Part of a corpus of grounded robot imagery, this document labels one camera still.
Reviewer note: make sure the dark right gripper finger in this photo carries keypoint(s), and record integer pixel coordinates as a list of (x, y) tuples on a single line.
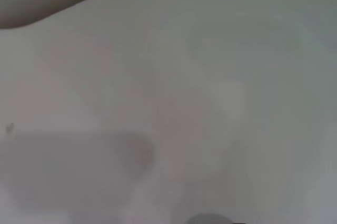
[(210, 220)]

